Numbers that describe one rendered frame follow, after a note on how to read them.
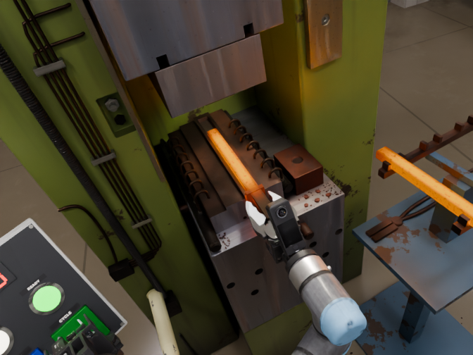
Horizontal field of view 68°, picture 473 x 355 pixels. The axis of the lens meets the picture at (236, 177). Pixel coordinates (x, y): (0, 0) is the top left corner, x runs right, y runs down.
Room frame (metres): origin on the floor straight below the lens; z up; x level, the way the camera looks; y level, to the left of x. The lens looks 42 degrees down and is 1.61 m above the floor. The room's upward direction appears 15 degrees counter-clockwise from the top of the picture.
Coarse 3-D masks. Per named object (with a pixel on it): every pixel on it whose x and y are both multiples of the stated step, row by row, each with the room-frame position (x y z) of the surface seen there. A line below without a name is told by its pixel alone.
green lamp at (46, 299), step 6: (42, 288) 0.40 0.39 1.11; (48, 288) 0.40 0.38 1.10; (54, 288) 0.40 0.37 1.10; (36, 294) 0.39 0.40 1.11; (42, 294) 0.39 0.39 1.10; (48, 294) 0.39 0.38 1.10; (54, 294) 0.39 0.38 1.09; (60, 294) 0.39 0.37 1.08; (36, 300) 0.38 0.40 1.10; (42, 300) 0.38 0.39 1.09; (48, 300) 0.38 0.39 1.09; (54, 300) 0.38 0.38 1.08; (36, 306) 0.37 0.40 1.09; (42, 306) 0.37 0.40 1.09; (48, 306) 0.37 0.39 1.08; (54, 306) 0.38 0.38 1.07
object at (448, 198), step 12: (384, 156) 0.61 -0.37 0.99; (396, 156) 0.60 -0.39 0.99; (396, 168) 0.57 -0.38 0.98; (408, 168) 0.55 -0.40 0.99; (408, 180) 0.53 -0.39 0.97; (420, 180) 0.51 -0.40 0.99; (432, 180) 0.50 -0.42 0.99; (432, 192) 0.47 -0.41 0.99; (444, 192) 0.46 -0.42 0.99; (444, 204) 0.44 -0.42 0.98; (456, 204) 0.42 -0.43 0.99; (468, 204) 0.41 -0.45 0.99; (468, 216) 0.39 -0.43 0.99
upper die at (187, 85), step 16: (224, 48) 0.60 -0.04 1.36; (240, 48) 0.61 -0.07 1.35; (256, 48) 0.62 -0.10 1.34; (160, 64) 0.60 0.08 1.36; (176, 64) 0.58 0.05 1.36; (192, 64) 0.59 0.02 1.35; (208, 64) 0.59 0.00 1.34; (224, 64) 0.60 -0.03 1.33; (240, 64) 0.61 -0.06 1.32; (256, 64) 0.61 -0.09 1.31; (160, 80) 0.57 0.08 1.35; (176, 80) 0.58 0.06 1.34; (192, 80) 0.59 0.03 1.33; (208, 80) 0.59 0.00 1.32; (224, 80) 0.60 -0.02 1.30; (240, 80) 0.61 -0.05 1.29; (256, 80) 0.61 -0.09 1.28; (160, 96) 0.64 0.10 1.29; (176, 96) 0.58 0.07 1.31; (192, 96) 0.58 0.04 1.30; (208, 96) 0.59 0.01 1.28; (224, 96) 0.60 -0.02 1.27; (176, 112) 0.58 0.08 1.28
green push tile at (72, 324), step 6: (84, 306) 0.38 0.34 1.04; (78, 312) 0.37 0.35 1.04; (84, 312) 0.37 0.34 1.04; (90, 312) 0.37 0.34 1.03; (72, 318) 0.36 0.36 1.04; (78, 318) 0.36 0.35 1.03; (84, 318) 0.36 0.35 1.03; (90, 318) 0.36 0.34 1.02; (96, 318) 0.37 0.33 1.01; (66, 324) 0.35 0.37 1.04; (72, 324) 0.35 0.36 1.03; (78, 324) 0.36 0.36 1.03; (84, 324) 0.36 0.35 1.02; (96, 324) 0.36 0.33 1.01; (102, 324) 0.36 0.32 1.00; (60, 330) 0.34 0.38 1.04; (66, 330) 0.35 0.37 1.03; (72, 330) 0.35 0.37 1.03; (102, 330) 0.35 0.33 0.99; (108, 330) 0.35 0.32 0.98; (54, 336) 0.34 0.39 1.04; (60, 336) 0.34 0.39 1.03
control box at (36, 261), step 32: (32, 224) 0.47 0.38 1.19; (0, 256) 0.43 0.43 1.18; (32, 256) 0.43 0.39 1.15; (64, 256) 0.44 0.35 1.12; (0, 288) 0.39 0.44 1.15; (32, 288) 0.39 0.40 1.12; (64, 288) 0.40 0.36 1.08; (0, 320) 0.35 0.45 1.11; (32, 320) 0.36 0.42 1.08; (64, 320) 0.36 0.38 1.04
